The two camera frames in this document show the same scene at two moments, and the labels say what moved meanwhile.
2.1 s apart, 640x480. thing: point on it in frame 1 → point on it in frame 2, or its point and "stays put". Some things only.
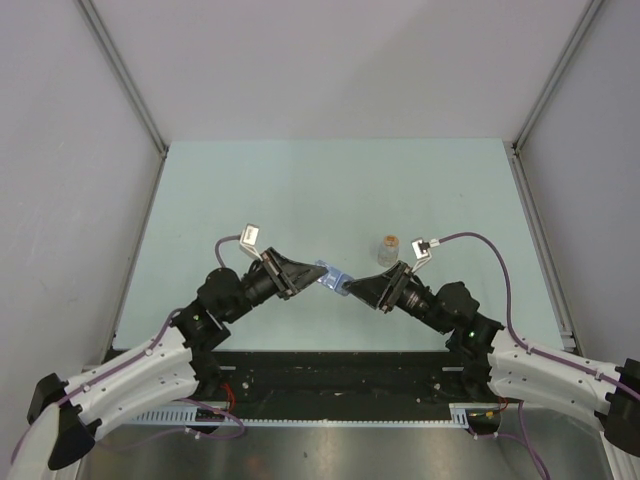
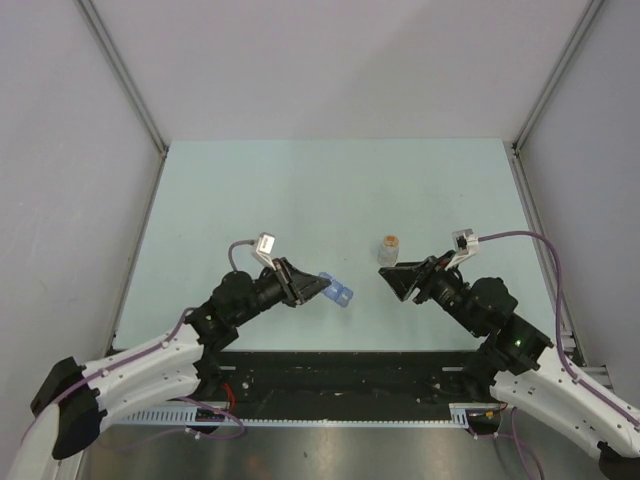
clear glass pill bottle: x=388 y=251 stays put
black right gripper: x=383 y=290 → x=423 y=275
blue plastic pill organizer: x=333 y=278 → x=336 y=292
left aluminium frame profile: x=128 y=84 stays put
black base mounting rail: x=338 y=385 stays put
